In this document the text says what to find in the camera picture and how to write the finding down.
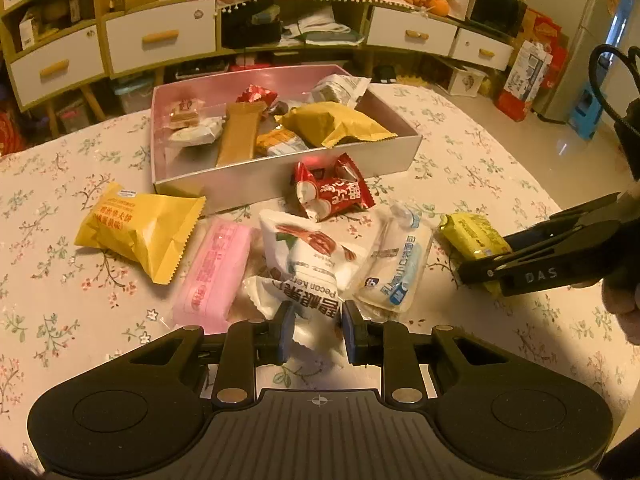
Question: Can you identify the white microwave oven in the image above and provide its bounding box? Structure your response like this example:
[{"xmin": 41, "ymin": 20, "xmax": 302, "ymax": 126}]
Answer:
[{"xmin": 467, "ymin": 0, "xmax": 528, "ymax": 38}]

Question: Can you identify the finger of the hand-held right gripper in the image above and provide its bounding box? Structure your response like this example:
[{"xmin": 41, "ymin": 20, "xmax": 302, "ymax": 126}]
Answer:
[
  {"xmin": 457, "ymin": 220, "xmax": 623, "ymax": 297},
  {"xmin": 502, "ymin": 192, "xmax": 623, "ymax": 256}
]

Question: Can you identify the blue plastic stool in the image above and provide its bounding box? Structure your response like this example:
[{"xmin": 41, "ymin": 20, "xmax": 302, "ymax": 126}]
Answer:
[{"xmin": 567, "ymin": 85, "xmax": 608, "ymax": 141}]

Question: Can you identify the green white drawer cabinet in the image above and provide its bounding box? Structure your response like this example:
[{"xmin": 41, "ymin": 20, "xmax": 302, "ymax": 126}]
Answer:
[{"xmin": 0, "ymin": 0, "xmax": 531, "ymax": 126}]

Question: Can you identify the gold brown snack bar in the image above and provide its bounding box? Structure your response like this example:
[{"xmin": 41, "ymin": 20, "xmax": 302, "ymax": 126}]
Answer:
[{"xmin": 215, "ymin": 101, "xmax": 268, "ymax": 168}]

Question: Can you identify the pink cardboard box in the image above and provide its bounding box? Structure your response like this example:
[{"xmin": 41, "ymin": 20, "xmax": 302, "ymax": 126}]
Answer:
[{"xmin": 150, "ymin": 64, "xmax": 425, "ymax": 213}]

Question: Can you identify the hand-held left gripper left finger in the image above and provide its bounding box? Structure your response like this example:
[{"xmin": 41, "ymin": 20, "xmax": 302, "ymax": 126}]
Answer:
[{"xmin": 127, "ymin": 304, "xmax": 297, "ymax": 407}]

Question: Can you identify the small red snack packet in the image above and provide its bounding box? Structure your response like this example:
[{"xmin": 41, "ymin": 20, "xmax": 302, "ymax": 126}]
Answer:
[{"xmin": 236, "ymin": 84, "xmax": 279, "ymax": 117}]

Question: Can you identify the plain white snack packet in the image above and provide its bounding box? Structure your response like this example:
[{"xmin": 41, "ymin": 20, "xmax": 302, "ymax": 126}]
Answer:
[{"xmin": 167, "ymin": 116, "xmax": 224, "ymax": 148}]

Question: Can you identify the red gift box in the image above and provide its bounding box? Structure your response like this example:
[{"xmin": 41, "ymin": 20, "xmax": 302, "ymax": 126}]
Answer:
[{"xmin": 495, "ymin": 7, "xmax": 563, "ymax": 121}]

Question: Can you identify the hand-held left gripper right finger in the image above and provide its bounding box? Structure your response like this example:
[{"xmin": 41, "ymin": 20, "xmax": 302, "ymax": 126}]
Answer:
[{"xmin": 341, "ymin": 300, "xmax": 508, "ymax": 405}]

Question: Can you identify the crumpled yellow snack packet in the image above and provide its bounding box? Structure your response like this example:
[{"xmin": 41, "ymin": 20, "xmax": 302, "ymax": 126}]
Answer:
[{"xmin": 274, "ymin": 101, "xmax": 398, "ymax": 149}]

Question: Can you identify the silver snack packet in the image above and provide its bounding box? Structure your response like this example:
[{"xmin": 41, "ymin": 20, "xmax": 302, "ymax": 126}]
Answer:
[{"xmin": 307, "ymin": 74, "xmax": 372, "ymax": 110}]

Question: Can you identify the clear wafer packet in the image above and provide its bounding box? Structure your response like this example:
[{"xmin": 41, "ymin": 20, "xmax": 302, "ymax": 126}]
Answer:
[{"xmin": 167, "ymin": 99, "xmax": 206, "ymax": 128}]

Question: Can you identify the white printed carton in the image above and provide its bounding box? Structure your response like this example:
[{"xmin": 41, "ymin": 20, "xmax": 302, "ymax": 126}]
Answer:
[{"xmin": 447, "ymin": 65, "xmax": 488, "ymax": 96}]

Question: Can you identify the yellow green snack packet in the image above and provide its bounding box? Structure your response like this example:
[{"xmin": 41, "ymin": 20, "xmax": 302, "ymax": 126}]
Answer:
[{"xmin": 439, "ymin": 212, "xmax": 513, "ymax": 296}]

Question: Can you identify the white blue snack packet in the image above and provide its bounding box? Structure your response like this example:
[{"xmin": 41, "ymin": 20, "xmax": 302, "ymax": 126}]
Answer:
[{"xmin": 350, "ymin": 200, "xmax": 435, "ymax": 323}]

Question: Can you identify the white nut snack packet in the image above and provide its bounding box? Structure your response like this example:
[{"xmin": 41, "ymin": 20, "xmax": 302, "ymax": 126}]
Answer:
[{"xmin": 242, "ymin": 209, "xmax": 386, "ymax": 353}]

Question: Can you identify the orange snack packet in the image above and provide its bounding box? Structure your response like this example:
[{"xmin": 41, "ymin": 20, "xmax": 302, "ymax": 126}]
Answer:
[{"xmin": 255, "ymin": 127, "xmax": 311, "ymax": 157}]

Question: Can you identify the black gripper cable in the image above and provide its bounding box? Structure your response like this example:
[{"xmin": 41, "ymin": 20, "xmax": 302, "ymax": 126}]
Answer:
[{"xmin": 589, "ymin": 45, "xmax": 640, "ymax": 136}]

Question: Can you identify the floral tablecloth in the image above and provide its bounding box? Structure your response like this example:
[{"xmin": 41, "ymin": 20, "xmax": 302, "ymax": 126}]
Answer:
[{"xmin": 0, "ymin": 82, "xmax": 640, "ymax": 466}]

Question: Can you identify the person's right hand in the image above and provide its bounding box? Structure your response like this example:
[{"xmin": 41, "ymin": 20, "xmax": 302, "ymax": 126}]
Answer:
[{"xmin": 602, "ymin": 274, "xmax": 640, "ymax": 346}]

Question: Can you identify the white drawer yellow handle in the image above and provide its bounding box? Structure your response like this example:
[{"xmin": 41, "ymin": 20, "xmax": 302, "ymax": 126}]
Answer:
[
  {"xmin": 367, "ymin": 6, "xmax": 458, "ymax": 57},
  {"xmin": 450, "ymin": 29, "xmax": 515, "ymax": 72},
  {"xmin": 105, "ymin": 0, "xmax": 217, "ymax": 75},
  {"xmin": 7, "ymin": 25, "xmax": 98, "ymax": 108}
]

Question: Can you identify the large yellow snack packet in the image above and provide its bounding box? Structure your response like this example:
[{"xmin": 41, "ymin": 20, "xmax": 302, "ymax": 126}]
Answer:
[{"xmin": 74, "ymin": 182, "xmax": 207, "ymax": 286}]

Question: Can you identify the pink snack packet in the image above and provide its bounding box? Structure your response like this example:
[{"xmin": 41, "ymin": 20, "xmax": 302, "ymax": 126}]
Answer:
[{"xmin": 171, "ymin": 216, "xmax": 253, "ymax": 336}]

